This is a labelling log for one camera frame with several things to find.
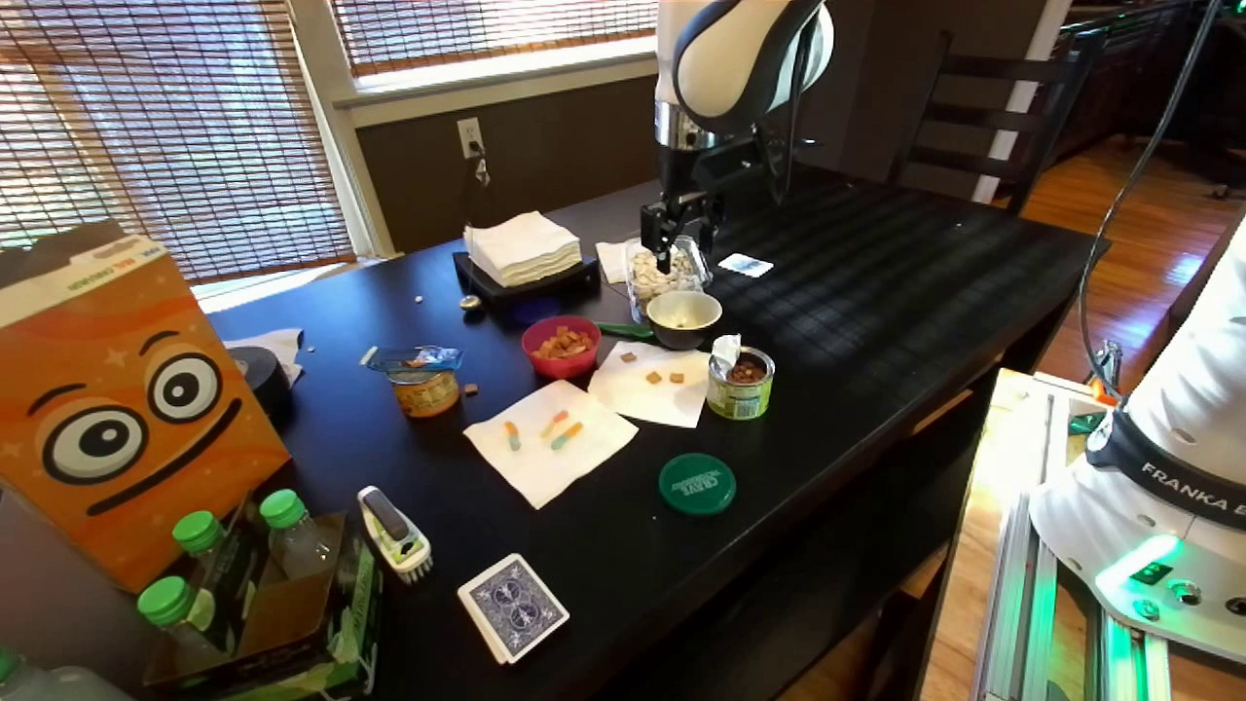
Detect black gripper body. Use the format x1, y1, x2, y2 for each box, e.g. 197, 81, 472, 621
637, 138, 769, 245

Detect silver foil can seal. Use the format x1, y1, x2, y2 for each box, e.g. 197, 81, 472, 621
707, 332, 747, 382

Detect brown snack pieces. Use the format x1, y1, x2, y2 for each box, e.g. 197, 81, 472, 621
724, 354, 774, 389

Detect yellow green snack can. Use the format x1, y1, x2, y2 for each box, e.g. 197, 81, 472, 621
703, 342, 780, 426

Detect white bowl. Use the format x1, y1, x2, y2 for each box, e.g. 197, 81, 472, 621
641, 285, 726, 346

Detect red bowl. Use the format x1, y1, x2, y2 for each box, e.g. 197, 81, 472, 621
518, 313, 602, 382

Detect clear plastic container of popcorn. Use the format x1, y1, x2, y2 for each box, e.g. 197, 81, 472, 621
623, 239, 711, 315

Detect blue patterned playing card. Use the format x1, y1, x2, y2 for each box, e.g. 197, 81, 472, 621
715, 251, 780, 285

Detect black tray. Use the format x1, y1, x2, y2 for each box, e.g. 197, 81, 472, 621
451, 251, 602, 313

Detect stack of white napkins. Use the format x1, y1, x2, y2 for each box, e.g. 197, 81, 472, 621
459, 207, 585, 293

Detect round green plastic lid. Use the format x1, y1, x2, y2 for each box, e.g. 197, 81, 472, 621
655, 447, 741, 522

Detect brown slatted window blind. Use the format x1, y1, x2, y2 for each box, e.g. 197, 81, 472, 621
325, 0, 663, 77
0, 0, 358, 285

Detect white napkin with gummy candies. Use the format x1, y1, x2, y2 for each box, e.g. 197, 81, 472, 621
459, 380, 641, 516

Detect small glass jar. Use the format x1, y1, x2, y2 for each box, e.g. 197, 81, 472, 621
384, 346, 468, 426

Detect black wooden chair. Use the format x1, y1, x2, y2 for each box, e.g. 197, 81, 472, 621
893, 0, 1091, 219

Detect blue playing card deck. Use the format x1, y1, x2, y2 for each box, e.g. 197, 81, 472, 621
451, 551, 571, 672

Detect crumpled white paper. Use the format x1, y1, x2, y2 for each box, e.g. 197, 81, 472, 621
224, 324, 312, 389

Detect white remote device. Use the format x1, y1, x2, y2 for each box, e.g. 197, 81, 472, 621
353, 482, 437, 586

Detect wooden robot platform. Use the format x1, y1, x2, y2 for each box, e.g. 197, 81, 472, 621
968, 365, 1246, 701

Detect clear bottle with green cap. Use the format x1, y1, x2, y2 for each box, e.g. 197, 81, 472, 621
132, 573, 224, 654
170, 507, 261, 626
251, 487, 341, 580

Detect green cardboard bottle carrier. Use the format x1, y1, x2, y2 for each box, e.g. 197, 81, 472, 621
139, 512, 381, 694

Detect orange cardboard box with face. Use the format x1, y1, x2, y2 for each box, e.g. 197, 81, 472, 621
0, 221, 294, 599

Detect white wall outlet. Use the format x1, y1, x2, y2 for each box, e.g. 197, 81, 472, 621
451, 112, 489, 165

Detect black cable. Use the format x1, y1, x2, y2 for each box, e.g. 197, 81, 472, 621
1065, 0, 1230, 393

